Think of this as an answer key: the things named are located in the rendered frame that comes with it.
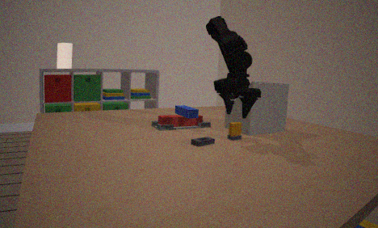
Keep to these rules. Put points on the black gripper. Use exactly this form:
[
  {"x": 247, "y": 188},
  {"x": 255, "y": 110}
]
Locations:
[{"x": 250, "y": 94}]

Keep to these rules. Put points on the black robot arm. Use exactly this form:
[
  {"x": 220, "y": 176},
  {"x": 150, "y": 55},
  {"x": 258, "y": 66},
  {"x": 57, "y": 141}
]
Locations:
[{"x": 230, "y": 45}]

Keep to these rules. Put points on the orange block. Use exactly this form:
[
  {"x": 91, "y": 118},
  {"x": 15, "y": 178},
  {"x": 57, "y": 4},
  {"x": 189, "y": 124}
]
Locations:
[{"x": 235, "y": 129}]

